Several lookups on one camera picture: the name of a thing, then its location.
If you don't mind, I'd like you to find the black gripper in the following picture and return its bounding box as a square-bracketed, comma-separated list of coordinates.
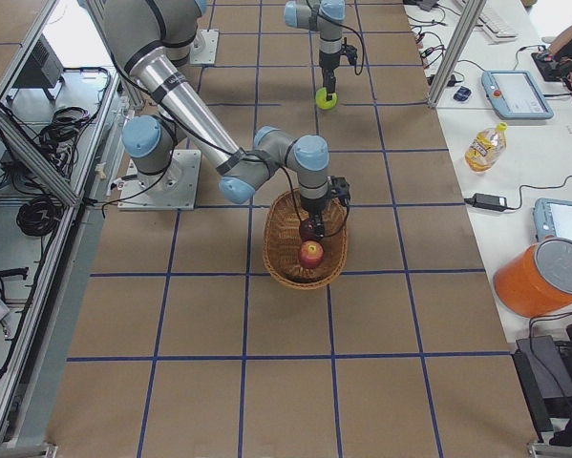
[300, 196, 328, 239]
[320, 60, 338, 101]

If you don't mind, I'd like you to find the dark red apple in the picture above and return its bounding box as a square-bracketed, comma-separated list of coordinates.
[299, 219, 322, 242]

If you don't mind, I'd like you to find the green apple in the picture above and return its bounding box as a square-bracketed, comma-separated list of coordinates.
[314, 87, 338, 111]

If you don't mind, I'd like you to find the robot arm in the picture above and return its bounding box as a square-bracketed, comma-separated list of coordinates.
[284, 0, 358, 110]
[104, 1, 330, 239]

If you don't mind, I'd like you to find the wicker basket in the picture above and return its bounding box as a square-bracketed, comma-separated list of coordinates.
[263, 190, 348, 290]

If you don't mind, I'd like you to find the dark blue pouch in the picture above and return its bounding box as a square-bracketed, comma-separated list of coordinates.
[453, 86, 472, 102]

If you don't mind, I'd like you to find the white keyboard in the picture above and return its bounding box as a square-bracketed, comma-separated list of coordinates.
[477, 2, 519, 43]

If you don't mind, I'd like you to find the orange juice bottle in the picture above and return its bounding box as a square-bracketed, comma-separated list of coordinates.
[464, 122, 508, 173]

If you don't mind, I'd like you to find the black power adapter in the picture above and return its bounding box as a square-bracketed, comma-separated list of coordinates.
[471, 193, 508, 212]

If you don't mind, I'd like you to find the blue teach pendant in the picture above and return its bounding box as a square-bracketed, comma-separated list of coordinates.
[533, 198, 572, 240]
[480, 71, 554, 120]

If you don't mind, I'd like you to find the orange bucket with lid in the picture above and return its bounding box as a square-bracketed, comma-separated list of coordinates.
[493, 238, 572, 318]

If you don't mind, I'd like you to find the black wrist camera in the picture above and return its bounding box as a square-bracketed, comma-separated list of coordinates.
[328, 176, 351, 207]

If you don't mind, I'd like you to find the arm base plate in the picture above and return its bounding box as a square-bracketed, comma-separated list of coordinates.
[189, 29, 220, 66]
[117, 149, 201, 211]

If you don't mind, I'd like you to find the aluminium frame post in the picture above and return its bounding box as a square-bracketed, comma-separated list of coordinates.
[427, 0, 486, 109]

